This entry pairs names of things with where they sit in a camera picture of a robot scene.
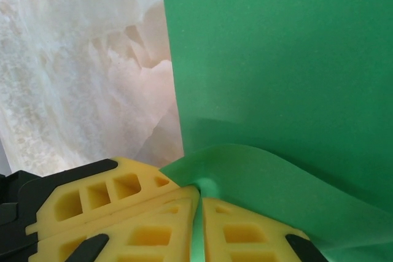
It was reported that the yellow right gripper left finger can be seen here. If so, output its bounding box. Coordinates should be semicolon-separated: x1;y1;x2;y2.
29;196;200;262

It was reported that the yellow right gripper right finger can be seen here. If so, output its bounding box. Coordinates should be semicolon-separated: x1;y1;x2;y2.
202;196;321;262

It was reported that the green square paper sheet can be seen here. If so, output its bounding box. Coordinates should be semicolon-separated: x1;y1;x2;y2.
159;0;393;262

